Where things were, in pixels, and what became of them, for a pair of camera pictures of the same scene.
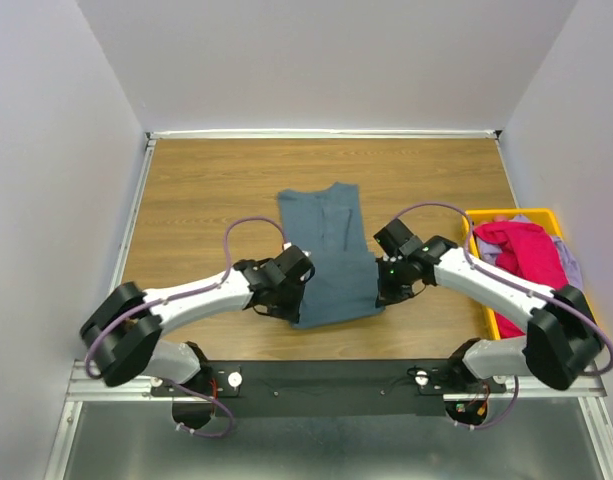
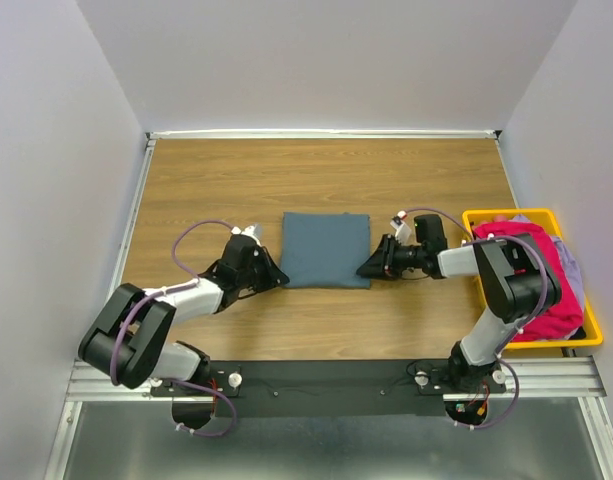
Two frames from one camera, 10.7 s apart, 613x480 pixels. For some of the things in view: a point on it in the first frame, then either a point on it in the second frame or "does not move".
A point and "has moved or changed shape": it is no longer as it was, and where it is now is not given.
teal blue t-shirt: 326,222 has moved or changed shape
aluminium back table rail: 323,133 does not move
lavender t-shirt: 489,253 does not move
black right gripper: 385,293 → 381,263
